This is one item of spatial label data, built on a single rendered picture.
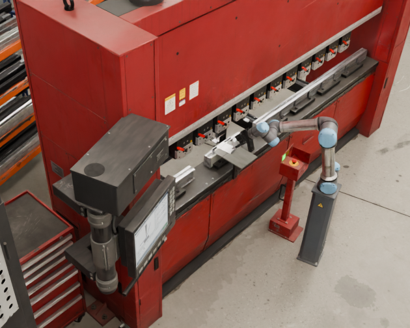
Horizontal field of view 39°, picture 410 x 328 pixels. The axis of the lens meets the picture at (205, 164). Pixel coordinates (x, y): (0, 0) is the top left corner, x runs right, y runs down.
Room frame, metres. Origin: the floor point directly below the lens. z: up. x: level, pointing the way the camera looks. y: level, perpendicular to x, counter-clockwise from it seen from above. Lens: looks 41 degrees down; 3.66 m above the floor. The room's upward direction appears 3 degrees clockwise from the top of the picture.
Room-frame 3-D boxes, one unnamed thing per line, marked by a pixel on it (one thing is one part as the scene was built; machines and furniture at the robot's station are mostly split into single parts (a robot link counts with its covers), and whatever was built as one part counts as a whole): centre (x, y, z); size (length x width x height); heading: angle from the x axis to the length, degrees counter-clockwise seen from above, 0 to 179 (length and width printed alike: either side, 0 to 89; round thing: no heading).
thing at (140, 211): (2.08, 0.29, 1.42); 0.45 x 0.12 x 0.36; 157
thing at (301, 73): (4.04, -0.73, 1.26); 0.15 x 0.09 x 0.17; 140
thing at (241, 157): (3.20, -0.22, 1.00); 0.26 x 0.18 x 0.01; 50
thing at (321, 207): (3.14, -0.91, 0.39); 0.18 x 0.18 x 0.77; 64
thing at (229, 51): (3.80, -0.52, 1.74); 3.00 x 0.08 x 0.80; 140
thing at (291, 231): (3.43, -0.73, 0.06); 0.25 x 0.20 x 0.12; 59
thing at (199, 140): (3.13, 0.04, 1.26); 0.15 x 0.09 x 0.17; 140
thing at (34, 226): (2.38, 1.13, 0.50); 0.50 x 0.50 x 1.00; 50
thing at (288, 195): (3.44, -0.70, 0.39); 0.05 x 0.05 x 0.54; 59
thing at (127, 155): (2.07, 0.39, 1.53); 0.51 x 0.25 x 0.85; 157
